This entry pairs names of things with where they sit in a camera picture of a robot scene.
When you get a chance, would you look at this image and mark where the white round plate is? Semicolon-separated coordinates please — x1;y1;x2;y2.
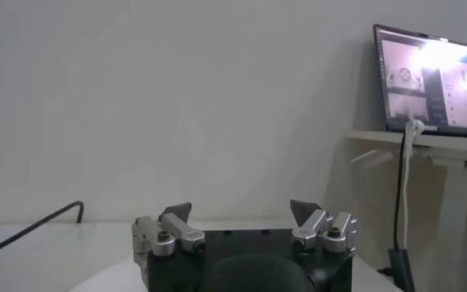
69;256;151;292

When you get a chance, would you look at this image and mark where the black cooker power cord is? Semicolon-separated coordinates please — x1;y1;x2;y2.
0;201;86;261

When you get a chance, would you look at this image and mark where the white laptop cable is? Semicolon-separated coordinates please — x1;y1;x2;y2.
399;118;438;251

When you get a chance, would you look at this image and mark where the black laptop cable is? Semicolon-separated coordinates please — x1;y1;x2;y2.
392;130;407;251

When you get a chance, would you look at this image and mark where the black power adapter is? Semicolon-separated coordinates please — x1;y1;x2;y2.
387;248;416;292

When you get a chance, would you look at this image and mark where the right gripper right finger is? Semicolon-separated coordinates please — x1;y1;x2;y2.
289;199;358;255

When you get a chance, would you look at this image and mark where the dark grey open laptop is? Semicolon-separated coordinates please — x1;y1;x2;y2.
373;23;467;139

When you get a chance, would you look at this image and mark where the white side table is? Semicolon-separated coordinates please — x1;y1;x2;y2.
346;129;467;292

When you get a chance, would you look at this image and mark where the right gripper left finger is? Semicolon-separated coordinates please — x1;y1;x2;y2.
132;202;207;258

